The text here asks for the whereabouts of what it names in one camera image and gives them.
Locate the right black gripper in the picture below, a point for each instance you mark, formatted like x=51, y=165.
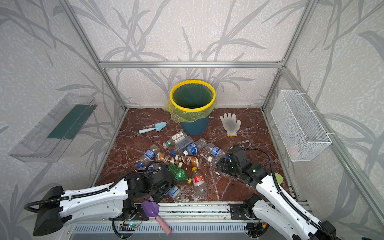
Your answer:
x=229, y=162

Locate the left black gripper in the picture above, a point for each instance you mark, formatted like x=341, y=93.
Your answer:
x=163, y=184

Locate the clear unlabelled bottle white cap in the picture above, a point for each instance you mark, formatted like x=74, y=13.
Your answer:
x=214, y=162

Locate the clear bottle red label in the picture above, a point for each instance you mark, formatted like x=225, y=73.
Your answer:
x=199, y=183

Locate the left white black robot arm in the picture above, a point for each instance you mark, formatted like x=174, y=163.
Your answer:
x=113, y=201

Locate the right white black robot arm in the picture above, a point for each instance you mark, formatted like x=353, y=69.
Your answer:
x=272, y=205

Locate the yellow plastic bin liner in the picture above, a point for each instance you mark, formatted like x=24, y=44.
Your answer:
x=187, y=117

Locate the teal bin with yellow rim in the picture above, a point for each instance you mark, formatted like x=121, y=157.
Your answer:
x=193, y=96

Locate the clear bottle blue label left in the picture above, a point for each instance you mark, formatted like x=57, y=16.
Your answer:
x=150, y=167

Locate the clear bottle blue label front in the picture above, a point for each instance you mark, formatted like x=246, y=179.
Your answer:
x=177, y=194

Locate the crushed green Sprite bottle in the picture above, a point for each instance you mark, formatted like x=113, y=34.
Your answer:
x=179, y=174

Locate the clear bottle blue cap right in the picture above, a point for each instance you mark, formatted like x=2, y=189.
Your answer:
x=215, y=152

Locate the brown coffee bottle left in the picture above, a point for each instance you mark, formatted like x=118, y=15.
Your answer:
x=167, y=159

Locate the brown coffee bottle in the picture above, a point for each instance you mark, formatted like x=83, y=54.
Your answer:
x=167, y=159
x=189, y=160

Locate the clear bottle blue label upper-left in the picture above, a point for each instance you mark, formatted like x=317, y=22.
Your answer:
x=149, y=155

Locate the white knitted work glove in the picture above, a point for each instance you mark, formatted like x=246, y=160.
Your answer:
x=231, y=124

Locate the brown coffee bottle right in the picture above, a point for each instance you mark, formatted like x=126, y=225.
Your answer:
x=189, y=160

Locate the square clear bottle blue cap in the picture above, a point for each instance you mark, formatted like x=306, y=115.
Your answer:
x=182, y=146

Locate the clear bottle blue white label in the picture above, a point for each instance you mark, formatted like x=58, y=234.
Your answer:
x=193, y=148

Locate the light blue garden trowel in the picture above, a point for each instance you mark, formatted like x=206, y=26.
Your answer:
x=157, y=127

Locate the purple scoop with pink handle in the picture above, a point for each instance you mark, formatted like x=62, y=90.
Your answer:
x=151, y=209

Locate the wooden handled green tool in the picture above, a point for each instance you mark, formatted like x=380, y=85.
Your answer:
x=279, y=178

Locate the green circuit board with wires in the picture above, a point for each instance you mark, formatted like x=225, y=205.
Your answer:
x=129, y=227

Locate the white wire mesh basket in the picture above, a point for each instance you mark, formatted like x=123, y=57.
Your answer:
x=303, y=135

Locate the clear acrylic wall shelf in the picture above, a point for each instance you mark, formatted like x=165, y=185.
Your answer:
x=50, y=138

